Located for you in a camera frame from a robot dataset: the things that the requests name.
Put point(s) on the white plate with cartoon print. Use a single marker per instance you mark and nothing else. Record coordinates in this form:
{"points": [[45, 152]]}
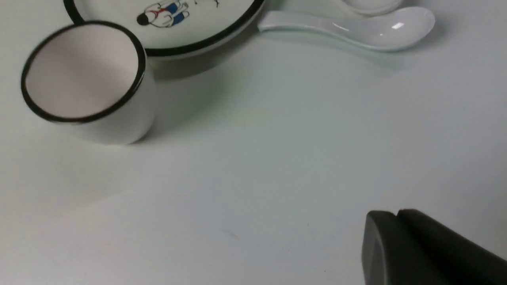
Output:
{"points": [[171, 29]]}

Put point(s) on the white cup with black rim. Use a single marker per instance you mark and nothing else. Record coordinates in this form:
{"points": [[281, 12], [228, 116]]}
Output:
{"points": [[93, 81]]}

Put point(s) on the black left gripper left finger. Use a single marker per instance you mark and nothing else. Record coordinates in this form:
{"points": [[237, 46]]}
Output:
{"points": [[390, 255]]}

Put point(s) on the pale blue ceramic spoon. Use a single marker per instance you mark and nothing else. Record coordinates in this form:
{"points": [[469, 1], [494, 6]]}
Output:
{"points": [[395, 31]]}

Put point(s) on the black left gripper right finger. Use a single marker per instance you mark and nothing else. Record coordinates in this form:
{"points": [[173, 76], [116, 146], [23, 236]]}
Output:
{"points": [[460, 260]]}

